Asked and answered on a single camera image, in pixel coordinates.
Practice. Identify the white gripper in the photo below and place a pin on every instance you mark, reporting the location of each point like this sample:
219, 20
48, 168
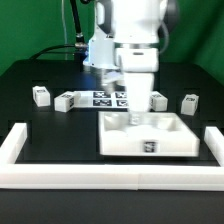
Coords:
137, 67

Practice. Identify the white square table top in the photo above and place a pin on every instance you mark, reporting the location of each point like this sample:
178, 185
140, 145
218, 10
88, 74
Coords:
157, 134

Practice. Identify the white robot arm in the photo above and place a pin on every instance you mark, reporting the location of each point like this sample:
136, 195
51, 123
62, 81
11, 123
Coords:
129, 36

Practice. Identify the white marker tag sheet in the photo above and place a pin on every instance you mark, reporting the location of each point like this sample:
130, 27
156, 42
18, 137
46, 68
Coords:
100, 99

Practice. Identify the white U-shaped fence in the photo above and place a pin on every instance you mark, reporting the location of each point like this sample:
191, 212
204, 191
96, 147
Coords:
130, 177

